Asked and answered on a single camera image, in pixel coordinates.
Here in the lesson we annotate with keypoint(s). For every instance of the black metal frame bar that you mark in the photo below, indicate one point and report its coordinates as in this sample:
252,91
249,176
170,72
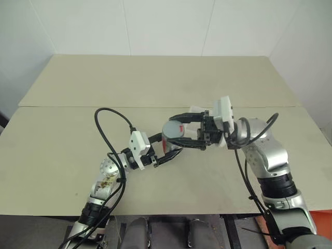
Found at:
231,230

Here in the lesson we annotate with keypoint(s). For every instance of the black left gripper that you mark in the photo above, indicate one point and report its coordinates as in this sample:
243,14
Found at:
147,158

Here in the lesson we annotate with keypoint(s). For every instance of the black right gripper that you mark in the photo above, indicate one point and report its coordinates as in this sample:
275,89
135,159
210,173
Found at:
209,131

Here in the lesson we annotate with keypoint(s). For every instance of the grey jar lid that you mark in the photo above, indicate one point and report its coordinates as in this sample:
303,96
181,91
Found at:
172,129

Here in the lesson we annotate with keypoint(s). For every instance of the silver jar with red label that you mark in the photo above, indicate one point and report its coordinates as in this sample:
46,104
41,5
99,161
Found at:
169,147

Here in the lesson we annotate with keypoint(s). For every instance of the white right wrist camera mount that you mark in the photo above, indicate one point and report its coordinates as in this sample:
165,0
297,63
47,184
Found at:
224,109

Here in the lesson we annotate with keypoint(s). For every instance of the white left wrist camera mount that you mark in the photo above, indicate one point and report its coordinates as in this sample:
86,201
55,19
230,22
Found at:
138,145

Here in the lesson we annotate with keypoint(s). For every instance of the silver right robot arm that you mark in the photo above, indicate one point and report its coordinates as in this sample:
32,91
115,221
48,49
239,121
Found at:
275,155

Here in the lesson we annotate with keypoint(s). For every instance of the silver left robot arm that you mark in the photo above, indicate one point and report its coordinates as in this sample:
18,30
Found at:
105,186

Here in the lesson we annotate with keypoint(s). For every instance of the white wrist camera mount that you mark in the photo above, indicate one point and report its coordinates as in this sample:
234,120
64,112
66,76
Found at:
224,109
138,145

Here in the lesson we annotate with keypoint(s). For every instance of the dark rounded shape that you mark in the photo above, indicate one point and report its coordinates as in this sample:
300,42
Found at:
137,233
198,233

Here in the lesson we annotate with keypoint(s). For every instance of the black object at wall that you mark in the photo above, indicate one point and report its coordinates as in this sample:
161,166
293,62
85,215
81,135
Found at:
2,119

